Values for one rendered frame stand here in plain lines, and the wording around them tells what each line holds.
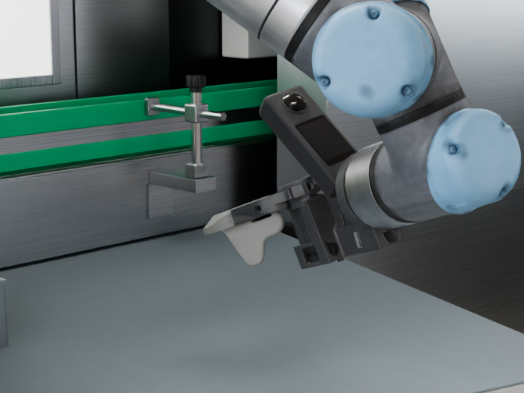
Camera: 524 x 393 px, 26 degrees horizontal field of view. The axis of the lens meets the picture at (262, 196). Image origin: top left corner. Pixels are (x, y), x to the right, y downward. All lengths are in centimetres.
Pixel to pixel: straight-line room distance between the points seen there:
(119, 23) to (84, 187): 38
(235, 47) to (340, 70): 133
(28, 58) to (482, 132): 106
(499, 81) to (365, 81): 138
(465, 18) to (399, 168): 112
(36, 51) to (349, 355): 80
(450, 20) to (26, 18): 71
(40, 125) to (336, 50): 94
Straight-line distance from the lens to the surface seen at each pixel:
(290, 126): 103
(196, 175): 166
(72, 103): 175
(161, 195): 175
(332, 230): 104
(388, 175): 92
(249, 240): 109
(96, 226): 169
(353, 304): 144
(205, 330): 134
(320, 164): 101
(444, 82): 89
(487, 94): 208
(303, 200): 104
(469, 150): 87
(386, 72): 74
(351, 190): 97
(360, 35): 74
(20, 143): 162
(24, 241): 163
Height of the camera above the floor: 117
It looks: 12 degrees down
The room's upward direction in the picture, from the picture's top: straight up
